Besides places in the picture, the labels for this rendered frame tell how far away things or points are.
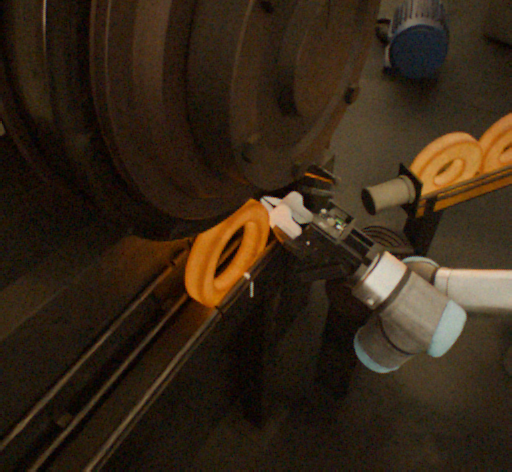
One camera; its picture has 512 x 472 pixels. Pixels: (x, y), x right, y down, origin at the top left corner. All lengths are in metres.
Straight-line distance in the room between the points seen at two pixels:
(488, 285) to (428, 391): 0.69
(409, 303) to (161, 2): 0.58
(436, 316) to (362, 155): 1.51
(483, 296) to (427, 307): 0.15
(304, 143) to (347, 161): 1.65
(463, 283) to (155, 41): 0.71
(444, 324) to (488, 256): 1.16
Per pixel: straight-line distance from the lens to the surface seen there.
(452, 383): 1.59
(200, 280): 0.70
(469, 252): 1.92
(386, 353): 0.88
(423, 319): 0.79
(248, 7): 0.36
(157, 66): 0.38
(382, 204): 0.98
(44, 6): 0.35
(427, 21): 2.71
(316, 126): 0.56
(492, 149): 1.09
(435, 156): 0.99
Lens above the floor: 1.33
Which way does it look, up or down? 45 degrees down
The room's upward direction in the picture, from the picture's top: straight up
